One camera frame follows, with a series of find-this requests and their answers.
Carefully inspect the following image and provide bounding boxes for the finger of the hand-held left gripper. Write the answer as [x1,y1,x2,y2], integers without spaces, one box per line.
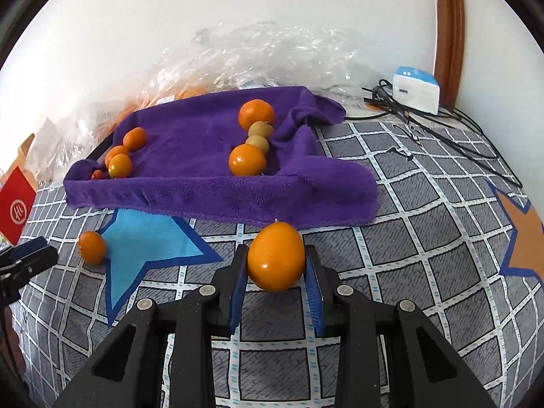
[0,237,59,290]

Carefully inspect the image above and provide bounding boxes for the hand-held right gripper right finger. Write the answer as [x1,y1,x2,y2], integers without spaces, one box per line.
[305,244,498,408]

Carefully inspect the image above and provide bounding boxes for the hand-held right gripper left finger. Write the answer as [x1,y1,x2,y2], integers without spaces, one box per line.
[53,244,251,408]

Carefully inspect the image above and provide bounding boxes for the orange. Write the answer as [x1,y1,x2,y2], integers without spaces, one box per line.
[238,99,275,132]
[104,145,130,166]
[247,222,306,292]
[123,127,148,152]
[228,143,268,176]
[108,153,133,179]
[78,231,107,265]

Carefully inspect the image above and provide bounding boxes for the black tray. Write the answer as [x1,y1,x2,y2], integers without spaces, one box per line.
[87,136,117,166]

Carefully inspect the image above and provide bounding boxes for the red paper bag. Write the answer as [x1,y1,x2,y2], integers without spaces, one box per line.
[0,165,38,246]

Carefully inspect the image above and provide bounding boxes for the cardboard box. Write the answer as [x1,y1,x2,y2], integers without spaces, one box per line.
[0,134,35,179]

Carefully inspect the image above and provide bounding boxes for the purple towel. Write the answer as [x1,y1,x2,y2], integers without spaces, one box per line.
[63,86,379,231]

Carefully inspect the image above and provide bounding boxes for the white plastic bag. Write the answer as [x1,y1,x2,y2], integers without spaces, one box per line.
[25,115,81,179]

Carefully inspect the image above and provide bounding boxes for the grey checkered bed sheet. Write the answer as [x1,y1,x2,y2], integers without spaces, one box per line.
[8,110,544,408]

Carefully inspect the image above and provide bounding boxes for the small clear plastic bag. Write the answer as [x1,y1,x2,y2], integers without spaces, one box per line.
[42,102,117,183]

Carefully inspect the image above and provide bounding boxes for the clear bag of oranges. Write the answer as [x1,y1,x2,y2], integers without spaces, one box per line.
[113,79,213,122]

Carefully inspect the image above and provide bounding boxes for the white and blue tissue box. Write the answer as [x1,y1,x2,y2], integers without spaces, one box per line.
[392,67,440,115]

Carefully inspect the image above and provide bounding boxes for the large clear plastic bag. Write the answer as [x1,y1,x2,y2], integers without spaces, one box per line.
[187,19,383,107]

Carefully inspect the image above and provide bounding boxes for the black cables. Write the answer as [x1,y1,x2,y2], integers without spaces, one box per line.
[362,79,523,188]

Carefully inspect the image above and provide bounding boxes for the brown wooden door frame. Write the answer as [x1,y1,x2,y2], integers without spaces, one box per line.
[432,0,466,107]

